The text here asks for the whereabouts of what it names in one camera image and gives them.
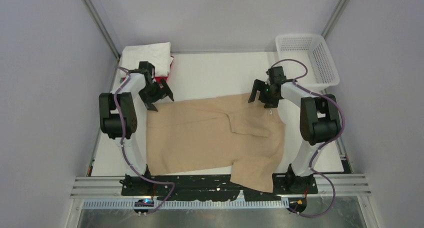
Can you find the aluminium frame rail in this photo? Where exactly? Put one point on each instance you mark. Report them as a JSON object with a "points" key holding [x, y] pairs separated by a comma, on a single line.
{"points": [[109, 187]]}

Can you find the beige t-shirt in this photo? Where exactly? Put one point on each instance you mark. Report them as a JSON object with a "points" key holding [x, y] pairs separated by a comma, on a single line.
{"points": [[210, 133]]}

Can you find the red folded t-shirt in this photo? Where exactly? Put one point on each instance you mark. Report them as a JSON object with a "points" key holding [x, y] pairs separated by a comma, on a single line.
{"points": [[162, 65]]}

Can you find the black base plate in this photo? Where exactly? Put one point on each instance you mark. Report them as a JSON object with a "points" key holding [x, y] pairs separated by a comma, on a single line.
{"points": [[215, 188]]}

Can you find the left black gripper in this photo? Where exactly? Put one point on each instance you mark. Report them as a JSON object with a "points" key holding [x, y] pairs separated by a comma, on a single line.
{"points": [[161, 95]]}

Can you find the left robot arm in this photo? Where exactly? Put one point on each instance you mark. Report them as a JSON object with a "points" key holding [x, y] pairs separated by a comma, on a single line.
{"points": [[118, 117]]}

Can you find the white folded t-shirt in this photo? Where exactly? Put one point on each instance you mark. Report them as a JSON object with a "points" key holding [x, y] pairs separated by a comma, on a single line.
{"points": [[156, 50]]}

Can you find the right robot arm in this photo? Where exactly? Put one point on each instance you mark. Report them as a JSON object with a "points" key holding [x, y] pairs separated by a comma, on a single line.
{"points": [[319, 121]]}

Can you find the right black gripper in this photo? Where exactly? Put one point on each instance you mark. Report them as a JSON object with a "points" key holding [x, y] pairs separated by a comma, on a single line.
{"points": [[259, 85]]}

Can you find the white plastic basket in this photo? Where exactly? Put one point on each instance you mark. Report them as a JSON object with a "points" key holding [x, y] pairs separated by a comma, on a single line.
{"points": [[313, 52]]}

